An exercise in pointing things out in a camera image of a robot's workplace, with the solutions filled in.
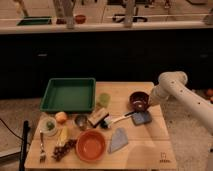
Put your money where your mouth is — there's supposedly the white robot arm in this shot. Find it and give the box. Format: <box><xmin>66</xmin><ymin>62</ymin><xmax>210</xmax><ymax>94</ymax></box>
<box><xmin>149</xmin><ymin>71</ymin><xmax>213</xmax><ymax>135</ymax></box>

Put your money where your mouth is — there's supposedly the orange fruit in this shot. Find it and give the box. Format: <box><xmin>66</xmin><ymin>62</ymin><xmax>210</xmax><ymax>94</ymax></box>
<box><xmin>55</xmin><ymin>112</ymin><xmax>68</xmax><ymax>124</ymax></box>

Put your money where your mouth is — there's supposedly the distant orange bowl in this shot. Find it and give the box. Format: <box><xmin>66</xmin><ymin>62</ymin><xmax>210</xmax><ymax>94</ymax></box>
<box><xmin>75</xmin><ymin>15</ymin><xmax>86</xmax><ymax>24</ymax></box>

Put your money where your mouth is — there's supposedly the wooden block brush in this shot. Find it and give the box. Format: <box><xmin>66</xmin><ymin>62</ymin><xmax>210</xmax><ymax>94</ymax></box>
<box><xmin>88</xmin><ymin>108</ymin><xmax>108</xmax><ymax>127</ymax></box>

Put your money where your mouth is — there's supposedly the green plastic tray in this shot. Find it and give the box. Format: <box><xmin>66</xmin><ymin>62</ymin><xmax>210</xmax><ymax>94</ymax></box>
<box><xmin>40</xmin><ymin>78</ymin><xmax>96</xmax><ymax>113</ymax></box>

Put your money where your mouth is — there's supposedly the silver fork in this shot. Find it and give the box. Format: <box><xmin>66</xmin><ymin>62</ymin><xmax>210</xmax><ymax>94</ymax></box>
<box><xmin>40</xmin><ymin>131</ymin><xmax>46</xmax><ymax>163</ymax></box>

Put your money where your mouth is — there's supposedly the distant green tray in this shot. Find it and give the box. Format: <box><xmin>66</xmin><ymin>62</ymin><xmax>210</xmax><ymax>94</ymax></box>
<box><xmin>18</xmin><ymin>17</ymin><xmax>52</xmax><ymax>26</ymax></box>

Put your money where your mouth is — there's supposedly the dark brown bowl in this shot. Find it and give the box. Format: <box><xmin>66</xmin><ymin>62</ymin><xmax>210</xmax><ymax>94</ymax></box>
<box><xmin>129</xmin><ymin>91</ymin><xmax>149</xmax><ymax>112</ymax></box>

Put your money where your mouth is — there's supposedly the black stand pole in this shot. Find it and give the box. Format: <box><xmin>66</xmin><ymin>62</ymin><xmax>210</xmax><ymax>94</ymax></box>
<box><xmin>19</xmin><ymin>120</ymin><xmax>30</xmax><ymax>171</ymax></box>

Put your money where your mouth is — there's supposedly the black white dish brush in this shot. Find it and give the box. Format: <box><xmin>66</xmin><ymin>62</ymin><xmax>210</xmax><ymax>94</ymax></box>
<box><xmin>100</xmin><ymin>112</ymin><xmax>134</xmax><ymax>129</ymax></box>

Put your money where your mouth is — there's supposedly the yellow banana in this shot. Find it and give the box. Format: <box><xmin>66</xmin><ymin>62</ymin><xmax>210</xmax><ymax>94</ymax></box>
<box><xmin>57</xmin><ymin>126</ymin><xmax>68</xmax><ymax>147</ymax></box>

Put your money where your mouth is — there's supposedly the small metal cup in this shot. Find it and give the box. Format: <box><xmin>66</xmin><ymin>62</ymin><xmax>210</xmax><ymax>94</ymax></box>
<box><xmin>74</xmin><ymin>115</ymin><xmax>87</xmax><ymax>130</ymax></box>

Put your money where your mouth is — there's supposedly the bunch of dark grapes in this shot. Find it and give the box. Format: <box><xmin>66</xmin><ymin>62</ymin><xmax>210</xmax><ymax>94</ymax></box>
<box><xmin>52</xmin><ymin>139</ymin><xmax>76</xmax><ymax>161</ymax></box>

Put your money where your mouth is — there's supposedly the blue grey sponge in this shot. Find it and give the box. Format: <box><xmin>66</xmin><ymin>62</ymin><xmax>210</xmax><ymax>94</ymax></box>
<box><xmin>131</xmin><ymin>111</ymin><xmax>152</xmax><ymax>126</ymax></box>

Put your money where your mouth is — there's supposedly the green cup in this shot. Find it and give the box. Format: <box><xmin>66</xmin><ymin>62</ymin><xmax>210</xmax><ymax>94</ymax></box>
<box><xmin>98</xmin><ymin>93</ymin><xmax>110</xmax><ymax>107</ymax></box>

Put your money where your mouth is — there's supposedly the grey folded cloth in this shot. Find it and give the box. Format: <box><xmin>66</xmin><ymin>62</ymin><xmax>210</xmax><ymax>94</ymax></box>
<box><xmin>108</xmin><ymin>128</ymin><xmax>128</xmax><ymax>154</ymax></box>

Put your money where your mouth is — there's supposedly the clear bowl with greens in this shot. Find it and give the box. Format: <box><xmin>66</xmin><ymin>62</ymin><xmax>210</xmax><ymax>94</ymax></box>
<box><xmin>39</xmin><ymin>117</ymin><xmax>58</xmax><ymax>136</ymax></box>

